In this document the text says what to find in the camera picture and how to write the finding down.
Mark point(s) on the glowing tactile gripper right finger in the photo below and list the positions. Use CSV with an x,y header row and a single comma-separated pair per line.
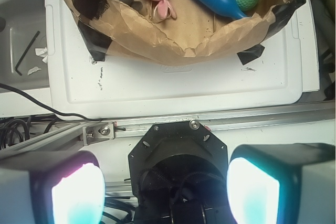
x,y
282,183

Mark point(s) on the white paper scrap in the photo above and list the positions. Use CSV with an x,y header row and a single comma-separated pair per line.
x,y
33,70
43,53

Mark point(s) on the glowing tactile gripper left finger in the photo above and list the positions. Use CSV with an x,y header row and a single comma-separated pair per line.
x,y
51,187

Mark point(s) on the metal corner bracket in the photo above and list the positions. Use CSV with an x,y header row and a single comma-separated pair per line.
x,y
98,132

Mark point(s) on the black hex key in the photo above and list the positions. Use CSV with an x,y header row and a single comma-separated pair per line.
x,y
25,52

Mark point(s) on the white plastic bin lid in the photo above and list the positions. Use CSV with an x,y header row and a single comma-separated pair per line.
x,y
122,87

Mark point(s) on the gray plastic tray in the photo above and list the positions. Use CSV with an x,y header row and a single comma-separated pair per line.
x,y
20,19

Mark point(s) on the black octagonal mount plate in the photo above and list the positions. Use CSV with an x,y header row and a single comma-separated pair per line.
x,y
178,175

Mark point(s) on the brown paper bag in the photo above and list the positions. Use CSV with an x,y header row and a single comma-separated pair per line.
x,y
111,27

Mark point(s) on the aluminum extrusion rail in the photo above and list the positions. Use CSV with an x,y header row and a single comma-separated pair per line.
x,y
312,122

